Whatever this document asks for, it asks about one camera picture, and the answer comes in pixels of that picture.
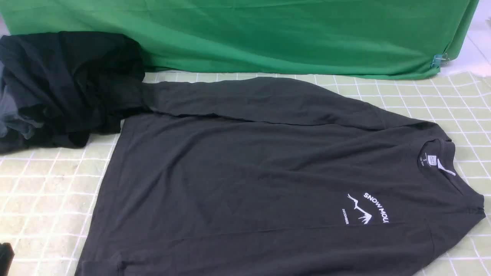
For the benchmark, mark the gray long-sleeved shirt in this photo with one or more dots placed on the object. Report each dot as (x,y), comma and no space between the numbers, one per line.
(275,177)

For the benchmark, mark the green backdrop cloth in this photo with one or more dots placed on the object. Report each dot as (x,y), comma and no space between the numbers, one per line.
(374,39)

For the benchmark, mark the pile of black clothes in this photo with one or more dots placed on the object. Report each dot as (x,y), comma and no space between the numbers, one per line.
(58,88)

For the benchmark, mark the blue binder clip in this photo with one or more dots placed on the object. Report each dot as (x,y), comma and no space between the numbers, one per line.
(440,60)

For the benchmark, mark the black object bottom left corner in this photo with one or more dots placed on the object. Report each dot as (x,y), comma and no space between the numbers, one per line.
(6,258)

